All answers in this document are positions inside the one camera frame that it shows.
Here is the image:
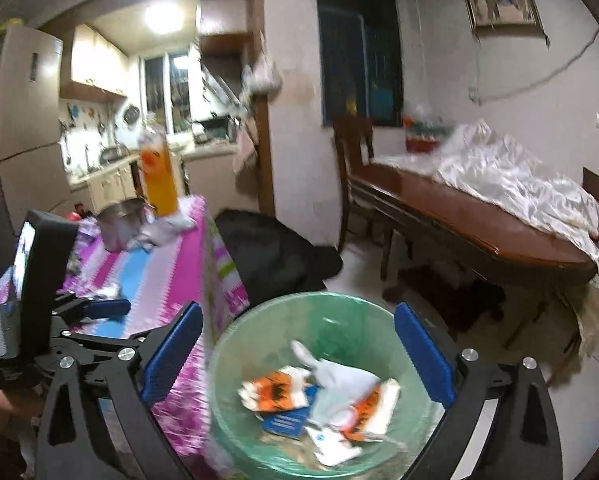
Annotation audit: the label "ceiling lamp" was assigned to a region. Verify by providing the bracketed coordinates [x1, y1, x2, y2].
[144, 2, 185, 36]

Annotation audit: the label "framed picture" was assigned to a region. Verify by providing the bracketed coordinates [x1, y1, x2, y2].
[459, 0, 544, 36]

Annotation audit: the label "beige hanging cloth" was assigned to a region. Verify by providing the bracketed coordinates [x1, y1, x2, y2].
[562, 280, 599, 361]

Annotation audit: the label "steel pot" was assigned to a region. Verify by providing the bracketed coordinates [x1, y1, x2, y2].
[97, 199, 148, 253]

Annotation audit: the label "black bag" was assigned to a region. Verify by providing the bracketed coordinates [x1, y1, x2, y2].
[214, 209, 344, 293]

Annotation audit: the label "white wrapper with blue print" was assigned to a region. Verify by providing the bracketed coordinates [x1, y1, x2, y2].
[304, 425, 363, 466]

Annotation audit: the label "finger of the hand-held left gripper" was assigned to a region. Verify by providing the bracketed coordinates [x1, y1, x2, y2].
[54, 292, 131, 331]

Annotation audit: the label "beige refrigerator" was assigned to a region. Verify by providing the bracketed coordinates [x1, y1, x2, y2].
[0, 25, 70, 211]

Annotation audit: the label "hanging white plastic bags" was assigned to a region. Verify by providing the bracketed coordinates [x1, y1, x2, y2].
[242, 55, 283, 96]

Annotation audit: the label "green trash bin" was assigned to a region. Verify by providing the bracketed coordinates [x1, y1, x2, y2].
[207, 291, 447, 480]

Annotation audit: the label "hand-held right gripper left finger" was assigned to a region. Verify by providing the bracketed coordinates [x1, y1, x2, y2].
[34, 301, 204, 480]

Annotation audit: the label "purple floral tablecloth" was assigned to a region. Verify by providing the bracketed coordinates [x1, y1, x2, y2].
[0, 195, 250, 480]

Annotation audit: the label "beige wall cabinets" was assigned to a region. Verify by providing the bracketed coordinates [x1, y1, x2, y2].
[60, 25, 130, 101]

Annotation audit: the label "orange juice bottle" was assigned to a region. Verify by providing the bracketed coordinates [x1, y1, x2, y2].
[138, 127, 179, 218]

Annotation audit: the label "brown wooden chair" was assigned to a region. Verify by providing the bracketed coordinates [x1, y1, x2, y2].
[332, 115, 395, 281]

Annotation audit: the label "white plastic bag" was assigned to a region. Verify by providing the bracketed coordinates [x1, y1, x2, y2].
[292, 340, 380, 426]

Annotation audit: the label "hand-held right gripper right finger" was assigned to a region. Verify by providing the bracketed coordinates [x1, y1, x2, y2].
[394, 302, 563, 480]

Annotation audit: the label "wall cable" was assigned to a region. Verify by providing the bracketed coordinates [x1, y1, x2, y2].
[467, 30, 599, 106]

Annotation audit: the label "hanging pink towel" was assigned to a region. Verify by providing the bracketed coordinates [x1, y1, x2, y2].
[232, 125, 258, 173]

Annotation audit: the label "kitchen window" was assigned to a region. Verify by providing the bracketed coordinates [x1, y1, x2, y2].
[142, 50, 200, 136]

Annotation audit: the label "brown wooden dining table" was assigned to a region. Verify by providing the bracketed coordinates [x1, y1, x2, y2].
[349, 155, 599, 301]

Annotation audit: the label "dark window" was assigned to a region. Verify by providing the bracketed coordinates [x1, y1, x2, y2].
[317, 0, 403, 128]

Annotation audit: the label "grey glove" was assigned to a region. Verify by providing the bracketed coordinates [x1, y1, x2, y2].
[127, 212, 200, 251]

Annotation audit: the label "blue packet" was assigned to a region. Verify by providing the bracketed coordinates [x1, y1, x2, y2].
[262, 400, 310, 441]

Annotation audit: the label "orange and white paper bag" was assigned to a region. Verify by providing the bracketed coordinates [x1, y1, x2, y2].
[238, 366, 401, 443]

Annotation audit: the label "white satin cloth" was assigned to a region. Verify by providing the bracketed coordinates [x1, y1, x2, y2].
[437, 120, 599, 261]

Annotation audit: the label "red basket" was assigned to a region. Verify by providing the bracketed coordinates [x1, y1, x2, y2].
[403, 105, 450, 153]

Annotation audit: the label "person's left hand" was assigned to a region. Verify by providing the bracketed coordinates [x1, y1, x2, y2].
[0, 362, 39, 426]

